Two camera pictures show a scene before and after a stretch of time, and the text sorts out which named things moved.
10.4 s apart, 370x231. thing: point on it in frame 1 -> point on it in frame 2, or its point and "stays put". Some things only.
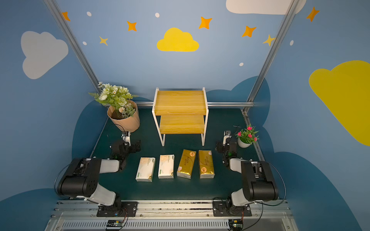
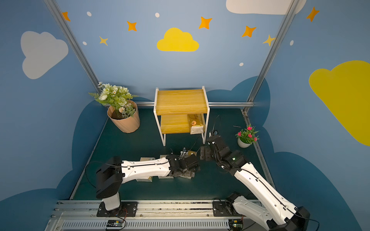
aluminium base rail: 273,215 stays put
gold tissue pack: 186,164 stays put
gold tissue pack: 206,165 -> 196,123
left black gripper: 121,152 -> 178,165
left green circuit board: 114,223 stays put
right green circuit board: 235,224 stays put
